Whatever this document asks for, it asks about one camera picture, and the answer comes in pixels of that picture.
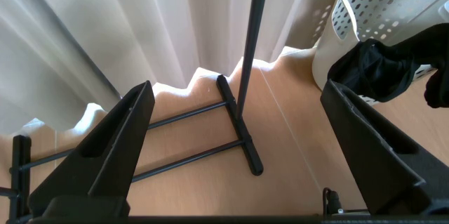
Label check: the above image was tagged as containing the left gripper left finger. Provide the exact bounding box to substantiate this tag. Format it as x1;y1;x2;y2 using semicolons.
27;80;156;218

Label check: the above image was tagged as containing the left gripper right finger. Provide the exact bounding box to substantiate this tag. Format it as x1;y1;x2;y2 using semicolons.
319;78;449;216

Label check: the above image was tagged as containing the white laundry basket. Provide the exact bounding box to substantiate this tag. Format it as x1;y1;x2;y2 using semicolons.
311;0;449;107

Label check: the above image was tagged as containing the black clothes rack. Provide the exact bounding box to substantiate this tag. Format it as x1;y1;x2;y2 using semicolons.
0;0;272;224

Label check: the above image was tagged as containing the black garment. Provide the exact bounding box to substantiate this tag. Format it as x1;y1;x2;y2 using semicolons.
327;38;424;103

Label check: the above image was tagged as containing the beige curtain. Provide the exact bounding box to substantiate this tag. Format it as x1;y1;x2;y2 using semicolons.
0;0;449;136

